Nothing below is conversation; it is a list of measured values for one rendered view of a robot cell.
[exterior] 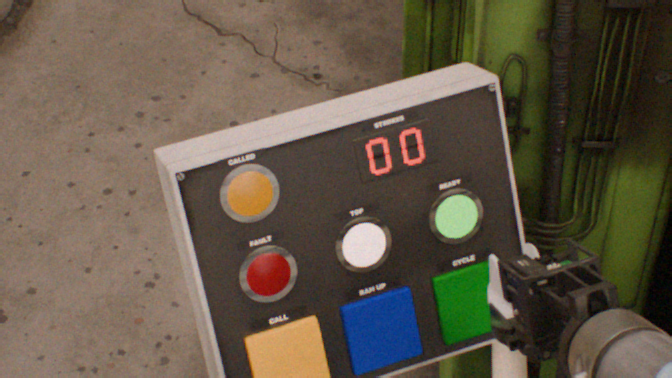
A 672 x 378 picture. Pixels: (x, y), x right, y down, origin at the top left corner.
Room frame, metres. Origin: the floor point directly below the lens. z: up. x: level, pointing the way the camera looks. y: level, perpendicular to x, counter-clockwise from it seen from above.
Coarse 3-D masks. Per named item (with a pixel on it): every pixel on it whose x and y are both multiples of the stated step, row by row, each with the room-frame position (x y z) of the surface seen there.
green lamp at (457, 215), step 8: (448, 200) 0.90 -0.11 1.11; (456, 200) 0.90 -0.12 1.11; (464, 200) 0.90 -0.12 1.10; (440, 208) 0.89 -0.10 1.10; (448, 208) 0.90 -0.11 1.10; (456, 208) 0.90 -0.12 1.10; (464, 208) 0.90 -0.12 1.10; (472, 208) 0.90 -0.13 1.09; (440, 216) 0.89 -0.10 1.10; (448, 216) 0.89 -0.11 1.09; (456, 216) 0.89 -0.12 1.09; (464, 216) 0.89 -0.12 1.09; (472, 216) 0.90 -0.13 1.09; (440, 224) 0.89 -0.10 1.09; (448, 224) 0.89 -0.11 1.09; (456, 224) 0.89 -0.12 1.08; (464, 224) 0.89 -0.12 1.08; (472, 224) 0.89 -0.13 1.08; (448, 232) 0.88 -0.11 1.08; (456, 232) 0.88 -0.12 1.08; (464, 232) 0.89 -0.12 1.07
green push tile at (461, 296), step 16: (464, 272) 0.86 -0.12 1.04; (480, 272) 0.86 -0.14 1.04; (432, 288) 0.85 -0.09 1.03; (448, 288) 0.85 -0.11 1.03; (464, 288) 0.85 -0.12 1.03; (480, 288) 0.85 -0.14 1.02; (448, 304) 0.84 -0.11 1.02; (464, 304) 0.84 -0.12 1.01; (480, 304) 0.85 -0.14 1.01; (448, 320) 0.83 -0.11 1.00; (464, 320) 0.83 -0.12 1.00; (480, 320) 0.84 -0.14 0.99; (448, 336) 0.82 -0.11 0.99; (464, 336) 0.82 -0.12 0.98
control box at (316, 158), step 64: (256, 128) 0.94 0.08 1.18; (320, 128) 0.92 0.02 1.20; (384, 128) 0.93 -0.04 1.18; (448, 128) 0.94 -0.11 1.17; (192, 192) 0.86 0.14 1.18; (320, 192) 0.88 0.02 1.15; (384, 192) 0.89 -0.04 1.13; (448, 192) 0.91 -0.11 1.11; (512, 192) 0.92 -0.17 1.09; (192, 256) 0.82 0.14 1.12; (256, 256) 0.83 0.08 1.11; (320, 256) 0.85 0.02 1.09; (384, 256) 0.86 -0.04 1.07; (448, 256) 0.87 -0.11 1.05; (512, 256) 0.89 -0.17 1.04; (256, 320) 0.80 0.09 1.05; (320, 320) 0.81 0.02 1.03
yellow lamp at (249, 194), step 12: (240, 180) 0.87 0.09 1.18; (252, 180) 0.87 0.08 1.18; (264, 180) 0.87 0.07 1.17; (228, 192) 0.86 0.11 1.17; (240, 192) 0.86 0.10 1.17; (252, 192) 0.86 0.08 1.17; (264, 192) 0.87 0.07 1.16; (240, 204) 0.86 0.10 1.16; (252, 204) 0.86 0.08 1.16; (264, 204) 0.86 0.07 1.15
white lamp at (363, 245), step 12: (360, 228) 0.87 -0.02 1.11; (372, 228) 0.87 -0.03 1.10; (348, 240) 0.86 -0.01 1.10; (360, 240) 0.86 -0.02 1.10; (372, 240) 0.86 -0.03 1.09; (384, 240) 0.87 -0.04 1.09; (348, 252) 0.85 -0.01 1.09; (360, 252) 0.85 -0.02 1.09; (372, 252) 0.86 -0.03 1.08; (360, 264) 0.85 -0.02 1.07
